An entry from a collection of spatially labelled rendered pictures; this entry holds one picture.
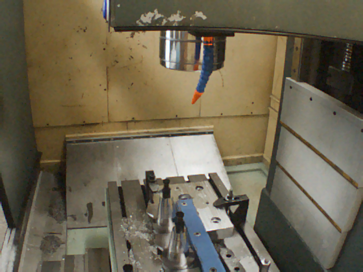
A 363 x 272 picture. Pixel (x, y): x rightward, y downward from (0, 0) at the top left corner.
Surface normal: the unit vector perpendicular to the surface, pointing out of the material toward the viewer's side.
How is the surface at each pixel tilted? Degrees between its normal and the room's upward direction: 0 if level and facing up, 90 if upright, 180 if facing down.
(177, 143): 24
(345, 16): 90
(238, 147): 90
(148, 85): 90
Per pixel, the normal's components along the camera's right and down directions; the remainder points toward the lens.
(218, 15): 0.23, 0.41
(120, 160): 0.14, -0.65
